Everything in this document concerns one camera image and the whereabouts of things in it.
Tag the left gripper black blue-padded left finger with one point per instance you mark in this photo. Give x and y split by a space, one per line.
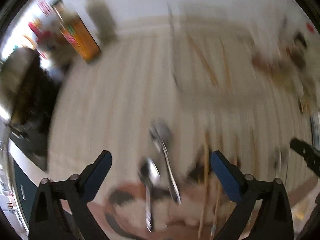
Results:
47 219

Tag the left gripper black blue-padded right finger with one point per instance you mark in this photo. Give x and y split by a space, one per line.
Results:
274 219

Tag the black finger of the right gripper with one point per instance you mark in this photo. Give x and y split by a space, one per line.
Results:
309 154

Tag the plain wooden chopstick slanted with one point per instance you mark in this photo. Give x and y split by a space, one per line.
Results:
203 60

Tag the blue smartphone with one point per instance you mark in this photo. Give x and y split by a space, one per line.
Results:
314 121

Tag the teal cabinet door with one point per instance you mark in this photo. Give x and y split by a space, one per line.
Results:
26 191

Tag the black induction cooktop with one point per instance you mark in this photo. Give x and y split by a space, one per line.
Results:
34 106

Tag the steel spoon far left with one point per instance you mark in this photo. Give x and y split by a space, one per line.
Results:
149 176

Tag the crumpled plastic bag snacks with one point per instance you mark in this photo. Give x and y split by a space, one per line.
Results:
291 60

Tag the steel wok with lid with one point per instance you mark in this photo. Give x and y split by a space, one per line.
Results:
13 72

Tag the clear plastic organizer bin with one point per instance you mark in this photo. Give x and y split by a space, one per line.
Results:
207 24

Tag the cat pattern striped table mat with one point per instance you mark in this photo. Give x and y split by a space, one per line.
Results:
111 104

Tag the dark vinegar bottle orange label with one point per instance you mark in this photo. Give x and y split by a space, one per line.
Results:
75 32

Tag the steel spoon patterned handle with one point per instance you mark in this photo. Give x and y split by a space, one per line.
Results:
161 136

